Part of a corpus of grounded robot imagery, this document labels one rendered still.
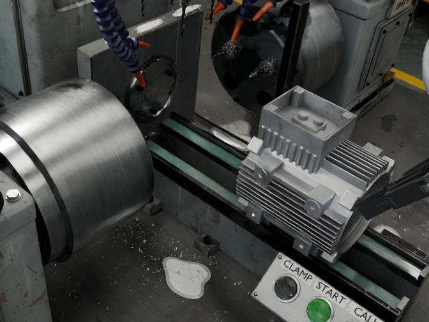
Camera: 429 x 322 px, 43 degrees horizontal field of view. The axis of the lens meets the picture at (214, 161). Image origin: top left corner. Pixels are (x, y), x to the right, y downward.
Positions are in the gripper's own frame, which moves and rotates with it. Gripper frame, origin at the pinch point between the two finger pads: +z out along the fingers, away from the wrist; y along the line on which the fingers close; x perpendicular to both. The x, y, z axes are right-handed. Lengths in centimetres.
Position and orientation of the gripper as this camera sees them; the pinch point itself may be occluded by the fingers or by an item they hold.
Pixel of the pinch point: (378, 201)
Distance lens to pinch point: 83.4
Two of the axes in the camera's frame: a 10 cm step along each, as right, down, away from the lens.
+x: 6.1, 7.9, -0.7
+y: -6.4, 4.4, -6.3
